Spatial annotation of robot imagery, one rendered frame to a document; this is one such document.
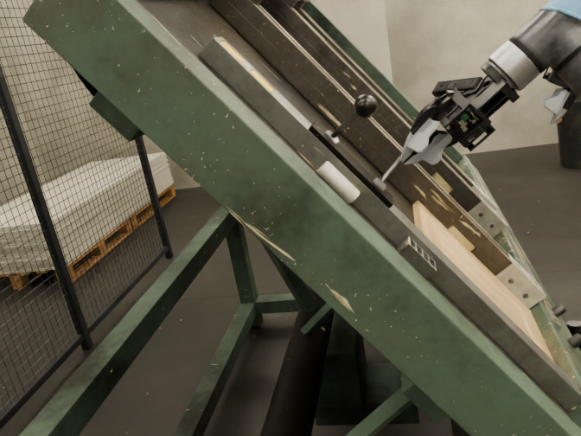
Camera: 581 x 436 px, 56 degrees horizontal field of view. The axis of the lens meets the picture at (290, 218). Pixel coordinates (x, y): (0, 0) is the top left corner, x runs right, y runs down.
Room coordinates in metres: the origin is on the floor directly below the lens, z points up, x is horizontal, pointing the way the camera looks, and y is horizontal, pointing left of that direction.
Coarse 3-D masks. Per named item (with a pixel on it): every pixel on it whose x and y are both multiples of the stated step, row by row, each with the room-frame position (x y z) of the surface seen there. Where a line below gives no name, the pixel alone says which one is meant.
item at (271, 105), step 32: (224, 64) 0.96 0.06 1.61; (256, 96) 0.95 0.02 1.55; (288, 128) 0.94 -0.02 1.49; (320, 160) 0.93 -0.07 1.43; (384, 224) 0.90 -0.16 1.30; (448, 288) 0.88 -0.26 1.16; (480, 320) 0.87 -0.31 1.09; (512, 352) 0.86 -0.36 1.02; (544, 352) 0.89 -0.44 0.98; (544, 384) 0.85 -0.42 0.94; (576, 384) 0.87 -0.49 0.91
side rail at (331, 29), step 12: (312, 12) 2.80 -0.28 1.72; (324, 24) 2.79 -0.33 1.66; (336, 36) 2.77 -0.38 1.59; (348, 48) 2.76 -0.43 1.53; (360, 60) 2.75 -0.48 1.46; (372, 72) 2.74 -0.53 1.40; (384, 84) 2.73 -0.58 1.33; (396, 96) 2.72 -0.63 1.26; (408, 108) 2.70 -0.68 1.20; (456, 156) 2.66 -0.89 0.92
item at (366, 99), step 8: (360, 96) 0.88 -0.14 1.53; (368, 96) 0.87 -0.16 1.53; (360, 104) 0.87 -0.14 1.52; (368, 104) 0.86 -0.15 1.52; (376, 104) 0.87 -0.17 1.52; (360, 112) 0.87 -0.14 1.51; (368, 112) 0.86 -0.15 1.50; (352, 120) 0.90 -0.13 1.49; (344, 128) 0.92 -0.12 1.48; (328, 136) 0.94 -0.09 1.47; (336, 136) 0.93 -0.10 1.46
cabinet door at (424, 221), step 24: (432, 216) 1.21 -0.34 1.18; (432, 240) 1.03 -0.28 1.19; (456, 240) 1.20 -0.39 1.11; (456, 264) 1.04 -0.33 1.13; (480, 264) 1.18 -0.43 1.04; (480, 288) 1.02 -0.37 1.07; (504, 288) 1.17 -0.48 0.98; (504, 312) 1.01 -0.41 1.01; (528, 312) 1.15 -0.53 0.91; (528, 336) 1.00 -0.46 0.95; (552, 360) 0.97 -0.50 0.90
